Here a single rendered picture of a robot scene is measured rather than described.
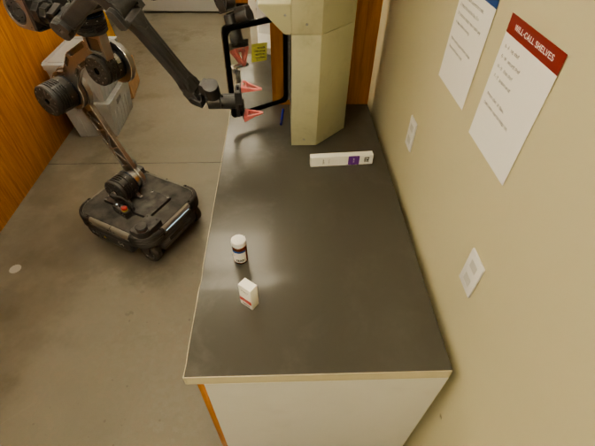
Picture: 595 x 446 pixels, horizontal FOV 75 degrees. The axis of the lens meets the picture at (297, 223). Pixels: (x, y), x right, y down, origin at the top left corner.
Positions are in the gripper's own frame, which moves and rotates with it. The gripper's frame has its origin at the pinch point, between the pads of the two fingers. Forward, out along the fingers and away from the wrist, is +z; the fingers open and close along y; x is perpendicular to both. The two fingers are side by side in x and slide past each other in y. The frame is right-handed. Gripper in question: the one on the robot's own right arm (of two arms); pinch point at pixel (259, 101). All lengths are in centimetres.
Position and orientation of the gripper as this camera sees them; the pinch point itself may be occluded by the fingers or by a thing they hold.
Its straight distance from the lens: 155.9
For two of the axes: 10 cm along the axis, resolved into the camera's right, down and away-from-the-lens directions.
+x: -0.3, -7.1, 7.1
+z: 10.0, -0.2, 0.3
